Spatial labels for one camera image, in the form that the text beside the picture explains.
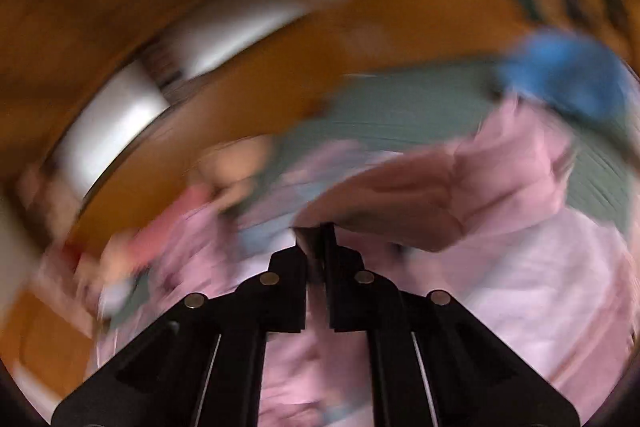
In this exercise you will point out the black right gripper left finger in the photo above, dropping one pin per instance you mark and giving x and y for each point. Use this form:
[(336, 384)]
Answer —
[(200, 363)]

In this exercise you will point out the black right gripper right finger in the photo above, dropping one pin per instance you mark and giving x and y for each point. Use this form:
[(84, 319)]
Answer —
[(432, 363)]

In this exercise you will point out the pink black hooded jacket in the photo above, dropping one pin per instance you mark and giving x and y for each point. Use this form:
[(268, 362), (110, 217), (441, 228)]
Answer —
[(484, 217)]

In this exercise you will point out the green bed mat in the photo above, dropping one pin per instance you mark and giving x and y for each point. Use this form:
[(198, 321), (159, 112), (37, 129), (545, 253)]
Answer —
[(429, 104)]

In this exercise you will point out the blue object on bed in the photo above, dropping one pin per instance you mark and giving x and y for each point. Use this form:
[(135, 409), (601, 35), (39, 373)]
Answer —
[(572, 73)]

